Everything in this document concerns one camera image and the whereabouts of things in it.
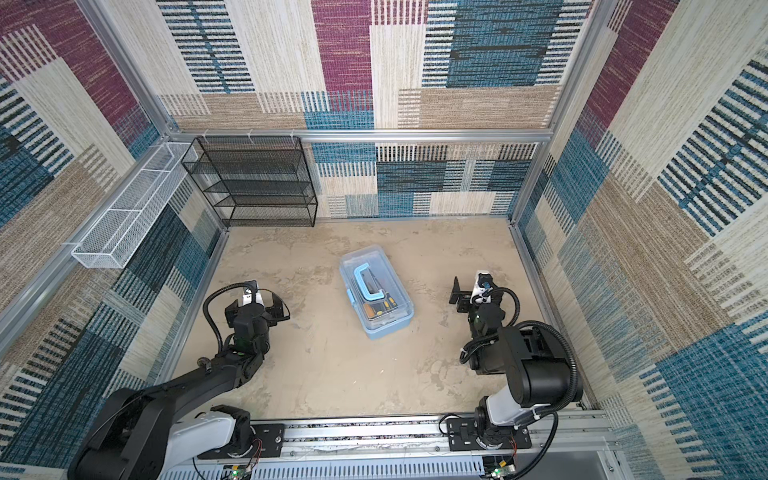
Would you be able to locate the white wire mesh basket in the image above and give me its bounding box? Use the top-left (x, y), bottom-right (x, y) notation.
top-left (72, 142), bottom-right (189, 269)

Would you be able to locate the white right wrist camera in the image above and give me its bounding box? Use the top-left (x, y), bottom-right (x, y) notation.
top-left (470, 271), bottom-right (495, 305)

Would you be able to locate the black wire mesh shelf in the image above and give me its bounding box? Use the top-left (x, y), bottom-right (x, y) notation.
top-left (181, 136), bottom-right (318, 227)

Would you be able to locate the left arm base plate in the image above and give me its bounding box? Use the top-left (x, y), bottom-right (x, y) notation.
top-left (198, 423), bottom-right (286, 460)

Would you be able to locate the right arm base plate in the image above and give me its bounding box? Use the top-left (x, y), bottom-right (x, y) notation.
top-left (438, 414), bottom-right (532, 451)

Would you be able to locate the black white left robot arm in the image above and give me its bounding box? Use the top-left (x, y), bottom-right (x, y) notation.
top-left (66, 281), bottom-right (291, 479)

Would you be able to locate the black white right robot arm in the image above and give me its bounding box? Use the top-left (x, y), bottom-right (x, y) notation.
top-left (449, 271), bottom-right (583, 450)

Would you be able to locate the light blue plastic toolbox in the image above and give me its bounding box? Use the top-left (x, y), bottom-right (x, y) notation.
top-left (340, 245), bottom-right (415, 340)

